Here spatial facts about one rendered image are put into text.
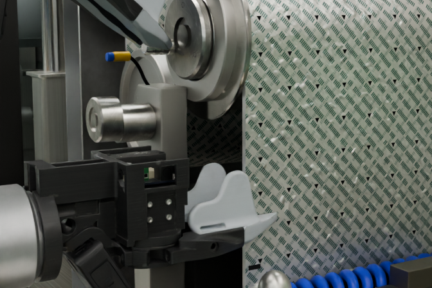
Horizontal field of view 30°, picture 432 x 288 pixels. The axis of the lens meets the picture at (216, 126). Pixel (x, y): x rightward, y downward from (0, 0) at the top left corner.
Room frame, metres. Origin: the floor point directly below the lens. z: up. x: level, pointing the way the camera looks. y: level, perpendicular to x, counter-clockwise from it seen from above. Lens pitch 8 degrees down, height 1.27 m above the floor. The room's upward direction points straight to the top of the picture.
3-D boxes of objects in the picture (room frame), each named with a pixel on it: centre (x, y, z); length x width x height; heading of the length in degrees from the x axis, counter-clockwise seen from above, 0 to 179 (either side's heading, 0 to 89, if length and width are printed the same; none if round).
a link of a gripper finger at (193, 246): (0.61, 0.02, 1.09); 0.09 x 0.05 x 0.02; 119
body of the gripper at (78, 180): (0.60, 0.08, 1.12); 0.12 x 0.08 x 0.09; 120
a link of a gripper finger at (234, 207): (0.64, -0.02, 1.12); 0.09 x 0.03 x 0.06; 119
